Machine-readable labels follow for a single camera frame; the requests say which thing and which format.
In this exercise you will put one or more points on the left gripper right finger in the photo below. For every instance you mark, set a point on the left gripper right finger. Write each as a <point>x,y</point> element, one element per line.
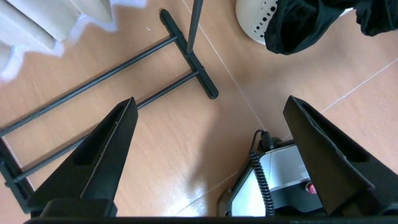
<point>329,168</point>

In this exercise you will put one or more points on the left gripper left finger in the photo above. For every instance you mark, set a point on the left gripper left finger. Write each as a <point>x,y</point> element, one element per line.
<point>99,186</point>

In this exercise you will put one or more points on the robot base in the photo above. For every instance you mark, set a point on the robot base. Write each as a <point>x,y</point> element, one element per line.
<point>286,168</point>

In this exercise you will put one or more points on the heap of clothes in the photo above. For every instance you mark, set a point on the heap of clothes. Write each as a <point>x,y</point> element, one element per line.
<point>295,25</point>

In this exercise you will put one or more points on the black clothes rack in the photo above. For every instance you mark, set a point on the black clothes rack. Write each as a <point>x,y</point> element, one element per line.
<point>199,70</point>

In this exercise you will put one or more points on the white laundry basket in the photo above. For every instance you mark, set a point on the white laundry basket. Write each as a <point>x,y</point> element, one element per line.
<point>252,18</point>

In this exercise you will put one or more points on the beige curtain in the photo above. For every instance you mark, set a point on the beige curtain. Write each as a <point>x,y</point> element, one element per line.
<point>46,18</point>

